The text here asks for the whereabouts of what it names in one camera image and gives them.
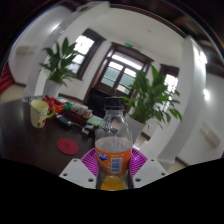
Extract smaller potted leafy plant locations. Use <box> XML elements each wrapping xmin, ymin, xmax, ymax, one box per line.
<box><xmin>39</xmin><ymin>37</ymin><xmax>79</xmax><ymax>99</ymax></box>

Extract glowing wall lamp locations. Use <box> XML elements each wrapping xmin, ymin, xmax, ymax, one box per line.
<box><xmin>201</xmin><ymin>88</ymin><xmax>212</xmax><ymax>103</ymax></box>

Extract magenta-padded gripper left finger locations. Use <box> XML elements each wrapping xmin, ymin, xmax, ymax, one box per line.
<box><xmin>59</xmin><ymin>147</ymin><xmax>100</xmax><ymax>190</ymax></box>

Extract red carpeted staircase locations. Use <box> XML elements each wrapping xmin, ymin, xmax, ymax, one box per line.
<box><xmin>0</xmin><ymin>63</ymin><xmax>13</xmax><ymax>96</ymax></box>

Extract cream mug with green handle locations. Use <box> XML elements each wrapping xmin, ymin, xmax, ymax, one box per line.
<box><xmin>29</xmin><ymin>99</ymin><xmax>56</xmax><ymax>129</ymax></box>

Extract dark-framed window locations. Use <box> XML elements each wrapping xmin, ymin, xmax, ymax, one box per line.
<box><xmin>66</xmin><ymin>28</ymin><xmax>106</xmax><ymax>81</ymax></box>
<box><xmin>158</xmin><ymin>63</ymin><xmax>181</xmax><ymax>98</ymax></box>

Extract red box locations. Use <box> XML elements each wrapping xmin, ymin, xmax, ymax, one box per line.
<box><xmin>44</xmin><ymin>96</ymin><xmax>68</xmax><ymax>115</ymax></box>

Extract green notebook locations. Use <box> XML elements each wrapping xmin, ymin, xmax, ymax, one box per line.
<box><xmin>86</xmin><ymin>114</ymin><xmax>104</xmax><ymax>128</ymax></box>

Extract orange soda plastic bottle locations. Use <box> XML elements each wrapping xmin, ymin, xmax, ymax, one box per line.
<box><xmin>94</xmin><ymin>96</ymin><xmax>134</xmax><ymax>192</ymax></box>

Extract black chair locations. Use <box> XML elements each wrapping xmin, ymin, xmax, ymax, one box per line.
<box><xmin>83</xmin><ymin>87</ymin><xmax>113</xmax><ymax>118</ymax></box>

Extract dark wooden glazed door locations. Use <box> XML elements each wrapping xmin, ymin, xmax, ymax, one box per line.
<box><xmin>91</xmin><ymin>42</ymin><xmax>154</xmax><ymax>101</ymax></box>

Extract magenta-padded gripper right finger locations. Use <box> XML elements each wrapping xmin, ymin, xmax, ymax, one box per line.
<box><xmin>128</xmin><ymin>147</ymin><xmax>169</xmax><ymax>190</ymax></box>

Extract larger potted leafy plant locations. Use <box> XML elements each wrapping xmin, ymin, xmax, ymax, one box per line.
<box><xmin>121</xmin><ymin>64</ymin><xmax>184</xmax><ymax>143</ymax></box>

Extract flat round red coaster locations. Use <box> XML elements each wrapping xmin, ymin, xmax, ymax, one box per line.
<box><xmin>56</xmin><ymin>137</ymin><xmax>80</xmax><ymax>156</ymax></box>

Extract flat black device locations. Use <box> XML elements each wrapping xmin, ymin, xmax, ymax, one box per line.
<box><xmin>54</xmin><ymin>114</ymin><xmax>73</xmax><ymax>128</ymax></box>

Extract white wall radiator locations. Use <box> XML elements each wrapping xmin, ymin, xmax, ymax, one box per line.
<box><xmin>14</xmin><ymin>44</ymin><xmax>38</xmax><ymax>56</ymax></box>
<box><xmin>199</xmin><ymin>121</ymin><xmax>223</xmax><ymax>148</ymax></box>

